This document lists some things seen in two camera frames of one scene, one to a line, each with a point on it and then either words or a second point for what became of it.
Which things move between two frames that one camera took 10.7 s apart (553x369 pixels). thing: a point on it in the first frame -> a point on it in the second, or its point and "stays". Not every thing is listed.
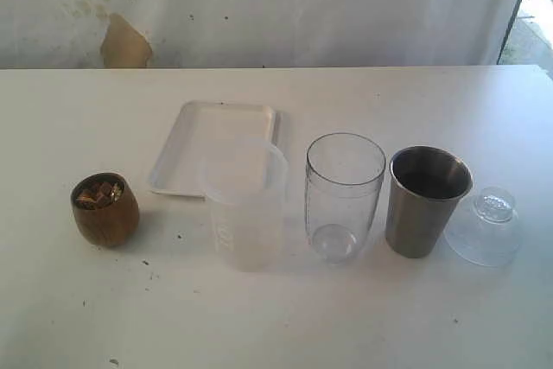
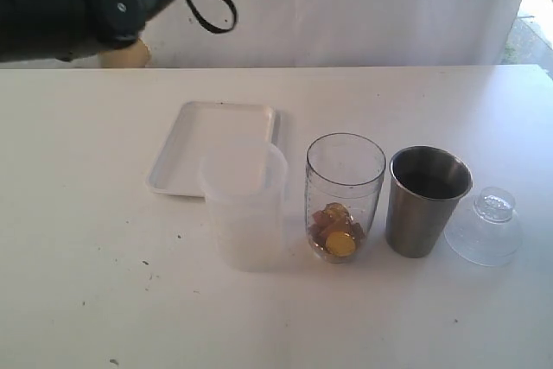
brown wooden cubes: [95, 195] -> [333, 218]
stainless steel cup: [425, 185] stays
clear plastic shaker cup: [343, 179] stays
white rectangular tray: [197, 127] stays
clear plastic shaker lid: [487, 232] stays
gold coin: [116, 193] -> [340, 244]
